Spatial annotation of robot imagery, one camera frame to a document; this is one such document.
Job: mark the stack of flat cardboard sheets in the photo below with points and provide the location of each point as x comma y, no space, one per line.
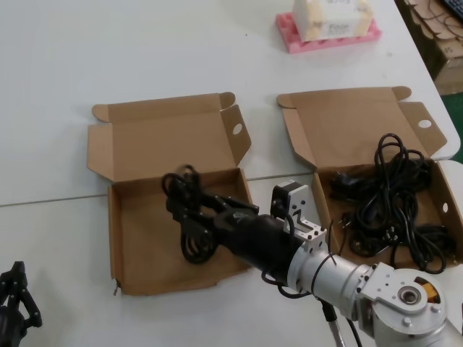
434,25

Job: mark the open cardboard box, clean edge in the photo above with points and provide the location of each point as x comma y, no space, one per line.
343,126

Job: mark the white packaged item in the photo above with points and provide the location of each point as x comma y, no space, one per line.
332,18

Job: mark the brown cardboard carton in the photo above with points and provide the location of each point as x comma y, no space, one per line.
452,65

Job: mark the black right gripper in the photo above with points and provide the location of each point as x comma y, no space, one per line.
257,238

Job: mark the silver bracket wrist camera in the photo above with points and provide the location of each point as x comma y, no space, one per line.
302,202

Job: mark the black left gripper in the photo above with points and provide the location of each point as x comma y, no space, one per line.
11,325

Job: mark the black keyboard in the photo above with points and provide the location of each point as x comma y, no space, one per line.
455,7

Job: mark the pink foam tray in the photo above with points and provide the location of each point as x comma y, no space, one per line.
325,45

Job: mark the open cardboard box, torn corner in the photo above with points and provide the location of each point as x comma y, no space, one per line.
144,253

